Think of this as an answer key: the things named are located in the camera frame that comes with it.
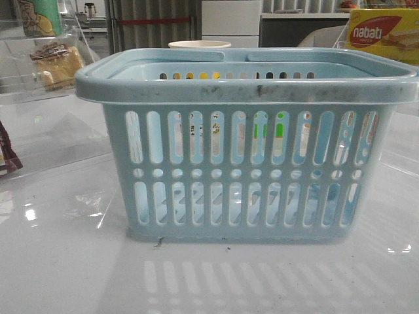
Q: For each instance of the bagged sliced bread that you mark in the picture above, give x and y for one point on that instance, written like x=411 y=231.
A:
x=57 y=64

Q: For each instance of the light blue plastic basket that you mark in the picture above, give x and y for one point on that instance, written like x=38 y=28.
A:
x=246 y=144

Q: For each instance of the white paper cup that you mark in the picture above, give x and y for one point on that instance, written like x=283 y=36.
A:
x=199 y=44

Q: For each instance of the white drawer cabinet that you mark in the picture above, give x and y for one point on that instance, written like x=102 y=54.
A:
x=236 y=22

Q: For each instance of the clear acrylic shelf left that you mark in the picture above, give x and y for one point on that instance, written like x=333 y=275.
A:
x=50 y=129

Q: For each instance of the dark red snack packet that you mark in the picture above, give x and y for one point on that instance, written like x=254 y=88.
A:
x=10 y=162

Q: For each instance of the clear acrylic stand right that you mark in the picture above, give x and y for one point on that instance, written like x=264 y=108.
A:
x=343 y=37

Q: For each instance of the green cartoon printed can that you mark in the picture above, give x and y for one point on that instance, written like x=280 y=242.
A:
x=40 y=18

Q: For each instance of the yellow nabati wafer box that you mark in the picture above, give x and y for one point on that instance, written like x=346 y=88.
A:
x=393 y=19

